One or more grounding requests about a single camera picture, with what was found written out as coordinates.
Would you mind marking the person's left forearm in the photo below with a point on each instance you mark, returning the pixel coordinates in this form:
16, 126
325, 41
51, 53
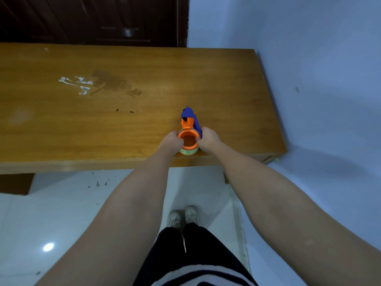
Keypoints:
125, 217

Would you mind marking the orange and blue tape dispenser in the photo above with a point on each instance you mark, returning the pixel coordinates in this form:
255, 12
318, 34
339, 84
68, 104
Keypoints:
188, 123

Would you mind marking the person's right hand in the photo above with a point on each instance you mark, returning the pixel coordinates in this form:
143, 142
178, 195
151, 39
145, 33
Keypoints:
209, 139

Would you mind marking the person's right shoe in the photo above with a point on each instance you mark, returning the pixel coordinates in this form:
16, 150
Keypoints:
192, 215

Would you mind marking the black white striped shirt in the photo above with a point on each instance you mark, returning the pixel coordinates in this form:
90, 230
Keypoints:
202, 277

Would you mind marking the dark brown wooden door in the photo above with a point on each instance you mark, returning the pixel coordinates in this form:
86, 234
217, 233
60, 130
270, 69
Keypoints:
89, 17

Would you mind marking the person's right forearm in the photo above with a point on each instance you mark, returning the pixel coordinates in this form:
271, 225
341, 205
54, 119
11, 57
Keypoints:
282, 211

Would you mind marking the person's shoe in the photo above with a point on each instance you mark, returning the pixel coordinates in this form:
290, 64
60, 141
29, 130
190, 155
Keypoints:
192, 215
176, 220

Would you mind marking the person's left hand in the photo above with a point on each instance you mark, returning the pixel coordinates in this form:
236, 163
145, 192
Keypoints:
171, 142

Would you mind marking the person's left shoe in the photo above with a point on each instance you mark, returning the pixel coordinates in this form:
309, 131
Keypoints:
176, 220

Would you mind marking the clear tape roll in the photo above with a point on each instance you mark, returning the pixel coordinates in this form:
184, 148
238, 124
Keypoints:
189, 152

